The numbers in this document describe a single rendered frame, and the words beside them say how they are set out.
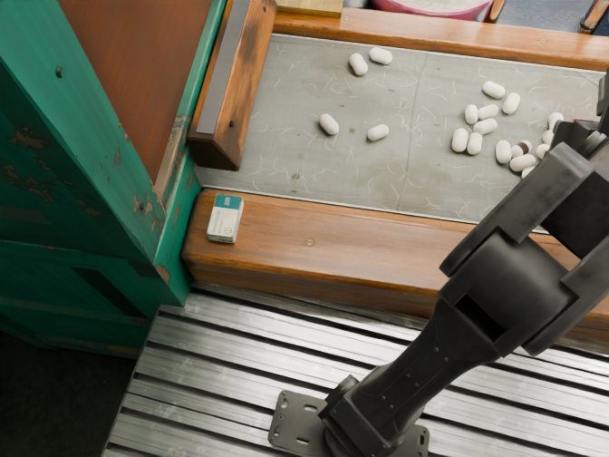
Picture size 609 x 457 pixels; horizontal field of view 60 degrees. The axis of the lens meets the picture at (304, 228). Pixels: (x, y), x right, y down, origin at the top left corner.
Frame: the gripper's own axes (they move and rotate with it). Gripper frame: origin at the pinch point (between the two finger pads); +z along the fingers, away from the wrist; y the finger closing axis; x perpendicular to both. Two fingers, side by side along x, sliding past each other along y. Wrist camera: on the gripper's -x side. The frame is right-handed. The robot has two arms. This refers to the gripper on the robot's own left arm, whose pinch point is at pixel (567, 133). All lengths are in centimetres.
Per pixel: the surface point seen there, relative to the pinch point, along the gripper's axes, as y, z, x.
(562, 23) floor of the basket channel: -4.4, 29.2, -14.1
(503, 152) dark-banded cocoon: 9.2, -3.6, 3.2
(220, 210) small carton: 46, -18, 12
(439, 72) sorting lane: 18.7, 9.2, -5.1
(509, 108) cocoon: 8.2, 2.9, -2.0
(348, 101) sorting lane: 32.3, 3.3, 0.2
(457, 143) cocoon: 15.8, -3.1, 2.9
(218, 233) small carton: 46, -20, 14
